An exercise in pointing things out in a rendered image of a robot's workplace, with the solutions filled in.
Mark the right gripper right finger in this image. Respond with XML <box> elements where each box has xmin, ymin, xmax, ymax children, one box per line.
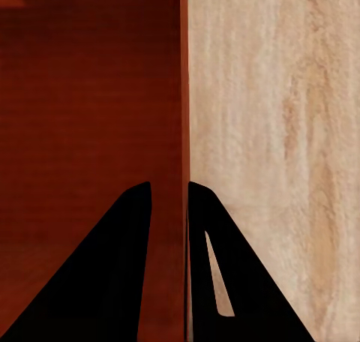
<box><xmin>187</xmin><ymin>181</ymin><xmax>315</xmax><ymax>342</ymax></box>

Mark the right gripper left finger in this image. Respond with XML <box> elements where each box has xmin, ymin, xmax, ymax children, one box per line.
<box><xmin>0</xmin><ymin>181</ymin><xmax>152</xmax><ymax>342</ymax></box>

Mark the storage box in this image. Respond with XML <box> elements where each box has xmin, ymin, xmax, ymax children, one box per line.
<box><xmin>0</xmin><ymin>0</ymin><xmax>191</xmax><ymax>342</ymax></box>

